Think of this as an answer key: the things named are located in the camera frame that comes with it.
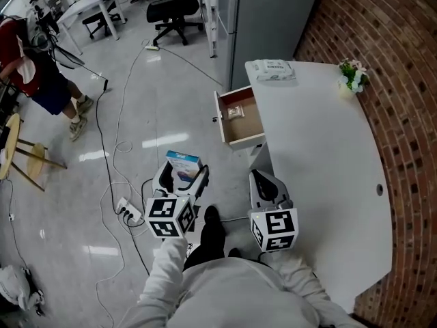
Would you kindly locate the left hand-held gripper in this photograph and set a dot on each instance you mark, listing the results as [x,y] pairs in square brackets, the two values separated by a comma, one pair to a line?
[167,217]

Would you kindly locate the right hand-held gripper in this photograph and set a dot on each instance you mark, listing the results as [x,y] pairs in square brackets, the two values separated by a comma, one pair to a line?
[276,229]

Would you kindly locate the small blue white box item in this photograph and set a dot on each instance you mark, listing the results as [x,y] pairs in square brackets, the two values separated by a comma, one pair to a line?
[182,167]

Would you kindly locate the white wooden drawer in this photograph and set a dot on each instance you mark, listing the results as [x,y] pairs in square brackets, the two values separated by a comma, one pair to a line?
[242,121]

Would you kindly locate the person's left forearm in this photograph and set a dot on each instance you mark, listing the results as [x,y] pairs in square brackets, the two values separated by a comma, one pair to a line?
[165,272]

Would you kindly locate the person's right forearm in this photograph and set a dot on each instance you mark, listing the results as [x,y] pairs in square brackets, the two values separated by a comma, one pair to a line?
[300,275]

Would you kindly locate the person's black leg and shoe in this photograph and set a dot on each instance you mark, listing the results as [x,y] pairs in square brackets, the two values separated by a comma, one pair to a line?
[210,238]

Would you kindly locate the small clear packet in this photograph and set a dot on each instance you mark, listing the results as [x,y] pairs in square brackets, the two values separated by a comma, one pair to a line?
[236,111]

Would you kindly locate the person's white hooded torso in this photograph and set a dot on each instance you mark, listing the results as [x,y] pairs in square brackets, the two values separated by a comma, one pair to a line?
[235,296]

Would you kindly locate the white wet wipes pack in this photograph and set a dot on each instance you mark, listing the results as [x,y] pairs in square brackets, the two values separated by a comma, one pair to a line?
[271,68]

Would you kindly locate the black power adapter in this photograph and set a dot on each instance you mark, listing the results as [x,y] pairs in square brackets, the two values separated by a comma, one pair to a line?
[105,84]

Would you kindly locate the small white power strip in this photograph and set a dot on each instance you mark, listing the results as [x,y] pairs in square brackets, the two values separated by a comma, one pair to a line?
[152,48]

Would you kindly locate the small flower pot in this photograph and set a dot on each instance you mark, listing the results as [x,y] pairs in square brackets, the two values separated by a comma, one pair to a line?
[351,79]

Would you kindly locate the wooden round stool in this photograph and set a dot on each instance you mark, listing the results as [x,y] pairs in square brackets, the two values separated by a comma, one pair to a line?
[24,156]

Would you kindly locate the grey tall cabinet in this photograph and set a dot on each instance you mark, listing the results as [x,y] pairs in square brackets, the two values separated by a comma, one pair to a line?
[269,22]

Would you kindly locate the white metal shelf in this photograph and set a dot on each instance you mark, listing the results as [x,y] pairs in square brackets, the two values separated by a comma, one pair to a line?
[210,15]

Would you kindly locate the black office chair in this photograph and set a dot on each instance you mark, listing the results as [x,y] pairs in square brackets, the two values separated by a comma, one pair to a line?
[174,10]

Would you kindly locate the white office table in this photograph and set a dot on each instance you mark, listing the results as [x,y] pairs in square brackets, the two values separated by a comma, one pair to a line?
[90,3]

